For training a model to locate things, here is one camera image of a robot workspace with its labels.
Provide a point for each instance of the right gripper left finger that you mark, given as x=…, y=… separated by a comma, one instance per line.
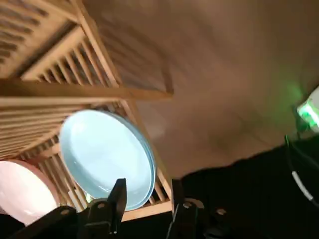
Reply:
x=104, y=216

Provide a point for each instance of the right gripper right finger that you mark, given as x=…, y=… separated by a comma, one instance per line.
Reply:
x=187, y=219

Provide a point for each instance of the blue plate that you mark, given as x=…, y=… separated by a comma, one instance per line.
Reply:
x=99, y=149
x=154, y=171

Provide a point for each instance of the pale plate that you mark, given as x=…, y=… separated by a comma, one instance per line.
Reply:
x=22, y=191

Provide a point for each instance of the wooden dish rack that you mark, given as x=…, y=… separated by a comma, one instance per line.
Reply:
x=62, y=92

